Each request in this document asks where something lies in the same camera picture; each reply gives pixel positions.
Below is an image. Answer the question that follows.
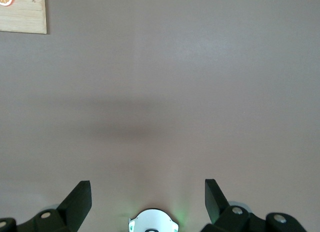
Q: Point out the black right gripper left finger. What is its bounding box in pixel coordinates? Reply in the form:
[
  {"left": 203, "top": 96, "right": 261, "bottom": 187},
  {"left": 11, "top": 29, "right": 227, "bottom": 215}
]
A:
[{"left": 0, "top": 180, "right": 93, "bottom": 232}]

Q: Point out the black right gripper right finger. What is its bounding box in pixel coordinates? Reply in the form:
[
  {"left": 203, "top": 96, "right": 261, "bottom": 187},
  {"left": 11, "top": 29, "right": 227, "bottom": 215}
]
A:
[{"left": 199, "top": 178, "right": 308, "bottom": 232}]

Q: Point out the bamboo cutting board metal handle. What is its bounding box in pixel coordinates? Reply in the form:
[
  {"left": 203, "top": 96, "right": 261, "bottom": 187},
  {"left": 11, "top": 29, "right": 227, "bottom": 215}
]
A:
[{"left": 0, "top": 0, "right": 48, "bottom": 35}]

